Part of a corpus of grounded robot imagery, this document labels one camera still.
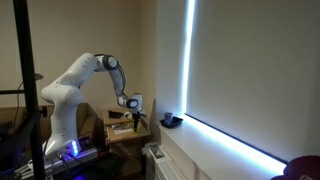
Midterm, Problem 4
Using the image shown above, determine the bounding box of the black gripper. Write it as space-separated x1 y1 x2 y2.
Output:
131 111 142 133

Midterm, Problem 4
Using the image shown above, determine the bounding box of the aluminium robot base platform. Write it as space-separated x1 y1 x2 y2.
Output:
13 143 101 180

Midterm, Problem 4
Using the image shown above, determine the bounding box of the white window sill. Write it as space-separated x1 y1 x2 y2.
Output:
156 114 288 180

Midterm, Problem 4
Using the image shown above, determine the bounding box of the wooden pull-out shelf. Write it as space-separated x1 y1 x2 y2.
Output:
105 121 151 145

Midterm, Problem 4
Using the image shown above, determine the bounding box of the brochure with house photos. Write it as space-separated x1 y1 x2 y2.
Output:
111 123 134 135

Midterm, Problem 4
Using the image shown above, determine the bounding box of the light wooden desk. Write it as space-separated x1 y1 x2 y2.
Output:
101 108 148 178

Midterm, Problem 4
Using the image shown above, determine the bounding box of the black cloth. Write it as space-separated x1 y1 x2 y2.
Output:
108 110 123 120

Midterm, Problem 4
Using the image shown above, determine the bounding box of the black plastic tray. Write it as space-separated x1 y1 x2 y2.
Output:
159 115 184 130

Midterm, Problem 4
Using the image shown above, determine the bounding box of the white radiator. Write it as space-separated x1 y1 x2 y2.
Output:
144 143 188 180

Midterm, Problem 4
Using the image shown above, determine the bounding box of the black metal stand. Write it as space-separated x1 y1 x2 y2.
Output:
0 0 46 180

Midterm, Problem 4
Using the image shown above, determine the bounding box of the maroon cap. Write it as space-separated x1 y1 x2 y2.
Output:
270 154 320 180

